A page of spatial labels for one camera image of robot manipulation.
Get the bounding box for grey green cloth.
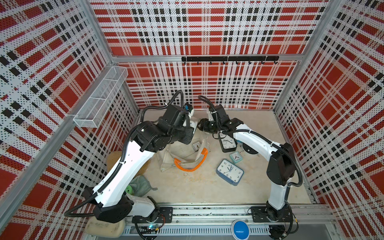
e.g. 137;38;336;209
129;175;158;197

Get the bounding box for blue round button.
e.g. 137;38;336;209
231;220;250;240

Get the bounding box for black square alarm clock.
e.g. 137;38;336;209
219;133;238;153

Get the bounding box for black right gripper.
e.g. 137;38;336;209
196;118;222;134

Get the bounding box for black wall hook rail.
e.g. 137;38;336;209
181;56;280;63

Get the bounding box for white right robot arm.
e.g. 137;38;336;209
198;105;303;222

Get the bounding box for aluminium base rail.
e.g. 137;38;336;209
86;203;340;240

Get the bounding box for green round tape roll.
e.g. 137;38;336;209
125;185;134;195

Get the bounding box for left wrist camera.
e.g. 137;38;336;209
184;103;195;118

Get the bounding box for dark blue plastic clock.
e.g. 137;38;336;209
216;160;244;186

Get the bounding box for beige canvas bag orange handles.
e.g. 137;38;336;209
155;129;210;172

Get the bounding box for white wire mesh shelf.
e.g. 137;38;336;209
74;66;128;129

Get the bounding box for tan plush toy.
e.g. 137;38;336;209
107;151;151;177

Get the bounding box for mint green small clock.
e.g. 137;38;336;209
230;151;243;164

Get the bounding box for beige sponge block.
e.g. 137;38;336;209
85;217;126;238

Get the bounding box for small clear square clock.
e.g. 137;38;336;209
192;142;201;152

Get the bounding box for white round clock black back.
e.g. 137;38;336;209
243;143;259;155

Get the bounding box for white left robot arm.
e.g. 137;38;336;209
64;104;196;223

